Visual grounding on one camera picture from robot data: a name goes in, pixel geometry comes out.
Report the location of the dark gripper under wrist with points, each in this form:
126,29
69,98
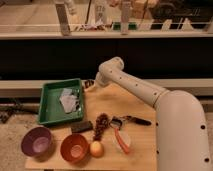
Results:
88,84

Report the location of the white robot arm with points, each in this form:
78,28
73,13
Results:
182,136

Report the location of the crumpled clear plastic wrap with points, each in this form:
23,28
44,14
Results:
69,100

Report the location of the green plastic tray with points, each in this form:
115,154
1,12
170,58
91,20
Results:
51,111

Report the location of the brown grape bunch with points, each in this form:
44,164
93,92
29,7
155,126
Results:
102,123

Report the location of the dark rectangular block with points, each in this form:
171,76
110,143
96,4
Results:
79,127

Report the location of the wooden board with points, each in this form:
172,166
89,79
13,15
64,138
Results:
133,148

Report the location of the yellow round fruit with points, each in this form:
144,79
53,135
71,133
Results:
96,149

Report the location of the orange bowl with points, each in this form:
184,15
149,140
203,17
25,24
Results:
74,148

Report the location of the purple bowl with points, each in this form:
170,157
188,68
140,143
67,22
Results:
36,141

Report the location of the orange handled peeler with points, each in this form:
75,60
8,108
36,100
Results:
116,124

